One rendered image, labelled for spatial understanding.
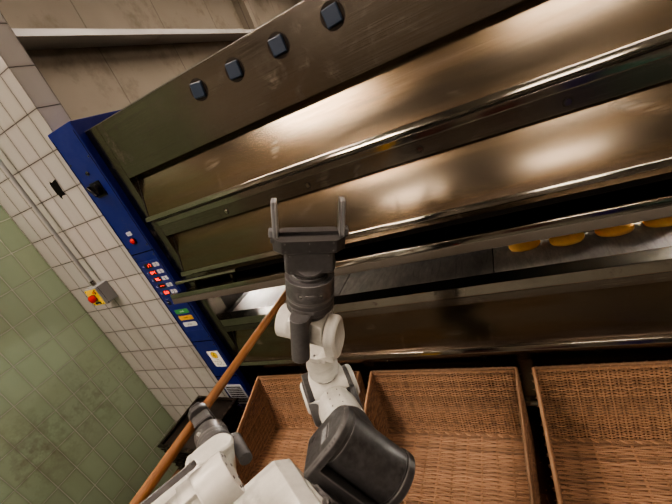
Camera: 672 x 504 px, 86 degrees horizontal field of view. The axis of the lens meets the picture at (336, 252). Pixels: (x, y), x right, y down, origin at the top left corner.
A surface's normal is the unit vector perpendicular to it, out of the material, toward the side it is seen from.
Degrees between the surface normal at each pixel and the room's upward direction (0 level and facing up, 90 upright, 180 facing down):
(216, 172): 70
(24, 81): 90
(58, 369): 90
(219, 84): 90
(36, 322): 90
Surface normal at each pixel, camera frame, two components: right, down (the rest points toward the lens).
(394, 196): -0.43, 0.18
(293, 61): -0.32, 0.50
